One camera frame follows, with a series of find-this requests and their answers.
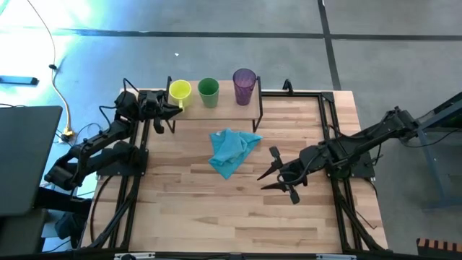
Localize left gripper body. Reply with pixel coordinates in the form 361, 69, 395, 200
139, 90, 170, 134

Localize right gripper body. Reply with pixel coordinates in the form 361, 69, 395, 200
269, 146, 328, 205

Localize yellow mug with handle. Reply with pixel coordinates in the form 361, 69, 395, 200
168, 79, 193, 112

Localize green plastic cup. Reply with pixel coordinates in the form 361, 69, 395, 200
197, 77, 220, 109

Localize purple faceted plastic tumbler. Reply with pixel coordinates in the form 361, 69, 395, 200
232, 68, 258, 106

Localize wooden shelf with black legs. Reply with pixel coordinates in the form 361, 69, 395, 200
165, 75, 263, 134

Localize blue microfiber cloth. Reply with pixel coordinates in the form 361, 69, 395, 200
208, 128, 263, 181

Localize blue-grey metal stand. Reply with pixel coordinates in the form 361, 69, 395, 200
398, 92, 462, 210

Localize black flat floor bar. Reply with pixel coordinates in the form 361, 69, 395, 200
0, 75, 40, 87

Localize dark grey desk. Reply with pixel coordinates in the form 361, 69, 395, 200
0, 105, 64, 217

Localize orange black striped block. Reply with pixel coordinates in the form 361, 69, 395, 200
417, 238, 462, 259

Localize black aluminium table frame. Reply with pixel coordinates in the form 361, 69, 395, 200
82, 88, 387, 254

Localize yellow floor cable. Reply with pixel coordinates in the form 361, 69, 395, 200
27, 0, 75, 140

